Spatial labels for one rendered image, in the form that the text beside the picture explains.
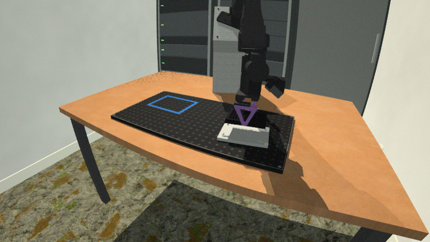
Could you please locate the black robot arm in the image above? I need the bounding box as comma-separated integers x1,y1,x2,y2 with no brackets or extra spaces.
217,0,286,98

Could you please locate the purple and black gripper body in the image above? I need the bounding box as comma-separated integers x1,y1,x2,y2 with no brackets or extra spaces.
234,73,260,107

